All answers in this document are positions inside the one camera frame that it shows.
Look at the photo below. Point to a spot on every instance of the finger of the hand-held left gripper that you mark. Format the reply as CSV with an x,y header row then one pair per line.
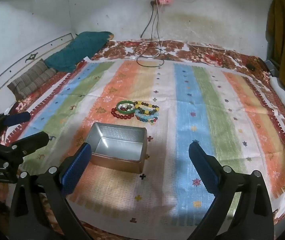
x,y
33,141
17,118

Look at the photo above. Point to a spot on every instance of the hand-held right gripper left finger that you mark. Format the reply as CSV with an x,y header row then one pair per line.
x,y
75,171

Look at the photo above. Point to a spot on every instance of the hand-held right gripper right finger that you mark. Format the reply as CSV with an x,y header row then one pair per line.
x,y
203,168

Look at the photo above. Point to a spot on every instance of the metal tin box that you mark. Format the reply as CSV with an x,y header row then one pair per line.
x,y
117,143

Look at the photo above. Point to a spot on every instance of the green jade bangle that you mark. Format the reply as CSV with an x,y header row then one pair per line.
x,y
118,107

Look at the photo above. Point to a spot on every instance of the brown striped pillow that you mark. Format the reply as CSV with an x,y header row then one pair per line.
x,y
32,78

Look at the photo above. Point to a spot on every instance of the colourful striped cloth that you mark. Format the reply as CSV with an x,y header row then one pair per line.
x,y
207,105

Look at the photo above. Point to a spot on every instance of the white bed headboard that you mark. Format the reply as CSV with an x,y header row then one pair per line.
x,y
20,55

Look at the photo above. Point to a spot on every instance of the teal quilted pillow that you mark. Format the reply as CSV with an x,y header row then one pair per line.
x,y
77,50

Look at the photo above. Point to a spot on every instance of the small black object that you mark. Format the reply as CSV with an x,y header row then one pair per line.
x,y
251,67

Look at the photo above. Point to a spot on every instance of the floral bedsheet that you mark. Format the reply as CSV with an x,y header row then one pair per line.
x,y
202,52

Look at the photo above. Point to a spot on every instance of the power strip with red lights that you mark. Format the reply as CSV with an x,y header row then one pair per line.
x,y
163,0

